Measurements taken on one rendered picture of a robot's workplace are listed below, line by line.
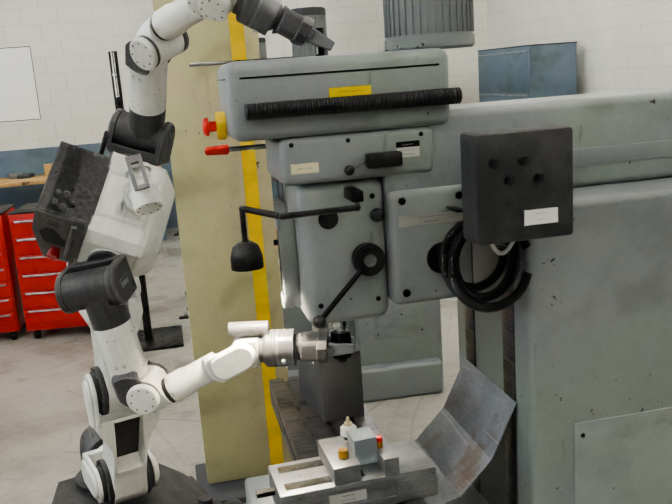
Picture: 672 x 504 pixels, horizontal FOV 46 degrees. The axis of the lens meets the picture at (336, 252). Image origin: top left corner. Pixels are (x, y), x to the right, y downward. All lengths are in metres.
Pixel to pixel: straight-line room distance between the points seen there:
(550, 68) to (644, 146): 7.10
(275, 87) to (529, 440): 0.96
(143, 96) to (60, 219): 0.35
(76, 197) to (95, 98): 8.83
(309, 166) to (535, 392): 0.70
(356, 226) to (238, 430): 2.22
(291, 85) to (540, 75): 7.44
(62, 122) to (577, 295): 9.45
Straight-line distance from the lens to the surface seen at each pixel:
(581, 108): 1.89
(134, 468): 2.56
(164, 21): 1.88
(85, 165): 2.02
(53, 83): 10.83
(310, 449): 2.10
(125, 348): 1.94
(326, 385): 2.19
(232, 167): 3.51
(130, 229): 1.96
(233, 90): 1.64
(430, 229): 1.76
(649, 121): 1.98
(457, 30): 1.79
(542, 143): 1.56
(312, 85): 1.66
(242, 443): 3.85
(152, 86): 2.00
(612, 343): 1.89
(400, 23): 1.79
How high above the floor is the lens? 1.85
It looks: 13 degrees down
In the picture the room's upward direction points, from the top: 4 degrees counter-clockwise
